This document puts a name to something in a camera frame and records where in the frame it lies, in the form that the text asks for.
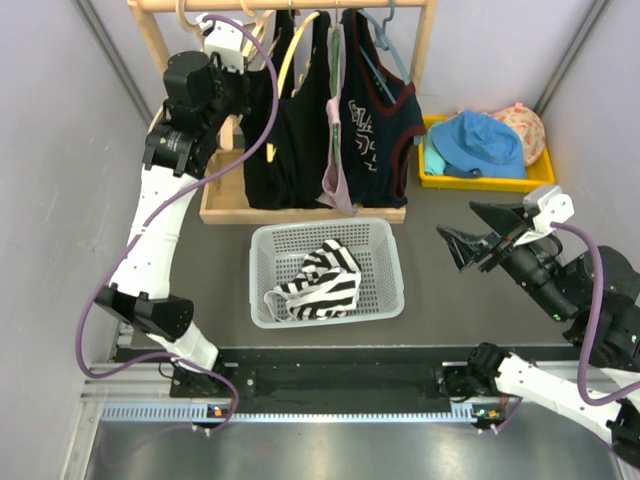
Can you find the green plastic hanger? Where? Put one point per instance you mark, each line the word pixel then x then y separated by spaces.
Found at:
pixel 336 85

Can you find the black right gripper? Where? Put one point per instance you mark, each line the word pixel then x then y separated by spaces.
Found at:
pixel 503 218

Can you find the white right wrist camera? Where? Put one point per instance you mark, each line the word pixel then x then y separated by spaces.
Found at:
pixel 545 205

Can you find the yellow metal-hook hanger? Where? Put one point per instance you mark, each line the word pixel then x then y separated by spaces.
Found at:
pixel 289 55

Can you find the yellow plastic bin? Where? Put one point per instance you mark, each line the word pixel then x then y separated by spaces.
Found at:
pixel 540 173

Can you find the pink tank top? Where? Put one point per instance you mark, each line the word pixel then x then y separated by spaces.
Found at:
pixel 335 189

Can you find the blue bucket hat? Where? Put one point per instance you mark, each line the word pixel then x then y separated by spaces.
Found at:
pixel 473 145

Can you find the wooden clothes rack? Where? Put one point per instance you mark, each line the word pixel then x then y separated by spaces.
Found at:
pixel 224 200

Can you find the pink floral hat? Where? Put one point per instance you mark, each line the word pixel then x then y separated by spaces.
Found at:
pixel 529 128

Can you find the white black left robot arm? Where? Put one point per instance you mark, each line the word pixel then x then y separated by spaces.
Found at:
pixel 201 93

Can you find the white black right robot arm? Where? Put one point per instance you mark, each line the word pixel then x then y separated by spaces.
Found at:
pixel 593 288

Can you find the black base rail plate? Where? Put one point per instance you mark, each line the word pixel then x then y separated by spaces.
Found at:
pixel 346 380

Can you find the black white striped tank top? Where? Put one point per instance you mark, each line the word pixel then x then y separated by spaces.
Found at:
pixel 326 286

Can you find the navy maroon-trimmed jersey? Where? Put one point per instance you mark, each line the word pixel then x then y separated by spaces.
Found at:
pixel 380 117

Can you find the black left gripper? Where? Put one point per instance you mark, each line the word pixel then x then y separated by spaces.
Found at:
pixel 238 80

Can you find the beige wooden hanger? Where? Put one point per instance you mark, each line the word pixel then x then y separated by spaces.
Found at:
pixel 193 28

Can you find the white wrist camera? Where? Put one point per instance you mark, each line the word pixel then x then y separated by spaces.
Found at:
pixel 545 205
pixel 225 40

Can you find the white plastic laundry basket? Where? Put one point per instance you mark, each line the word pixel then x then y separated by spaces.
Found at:
pixel 277 253

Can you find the blue plastic hanger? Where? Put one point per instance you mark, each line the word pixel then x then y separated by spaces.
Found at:
pixel 383 42

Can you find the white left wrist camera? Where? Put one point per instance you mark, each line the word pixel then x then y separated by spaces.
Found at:
pixel 225 40

